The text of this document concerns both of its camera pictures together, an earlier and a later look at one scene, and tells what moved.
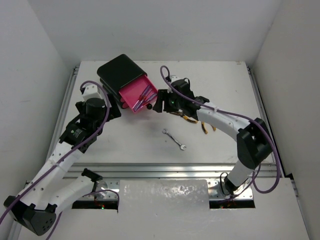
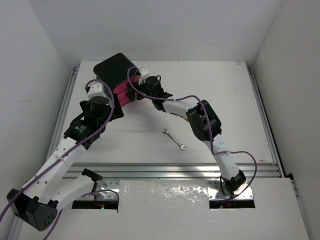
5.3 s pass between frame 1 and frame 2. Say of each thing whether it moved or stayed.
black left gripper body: stayed
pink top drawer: moved
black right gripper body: moved
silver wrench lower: stayed
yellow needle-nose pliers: stayed
